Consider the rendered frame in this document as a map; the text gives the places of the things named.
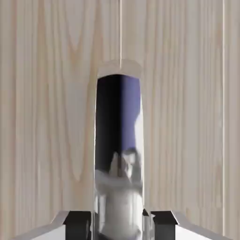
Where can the light wood cabinet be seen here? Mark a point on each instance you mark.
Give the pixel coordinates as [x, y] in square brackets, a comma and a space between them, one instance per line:
[232, 93]

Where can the black white gripper left finger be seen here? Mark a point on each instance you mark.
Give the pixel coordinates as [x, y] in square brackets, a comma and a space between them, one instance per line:
[76, 226]

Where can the light wood drawer front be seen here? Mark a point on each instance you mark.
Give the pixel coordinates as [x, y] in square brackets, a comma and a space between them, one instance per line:
[46, 93]

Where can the black white gripper right finger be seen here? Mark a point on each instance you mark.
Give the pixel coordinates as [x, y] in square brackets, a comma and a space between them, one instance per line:
[165, 226]

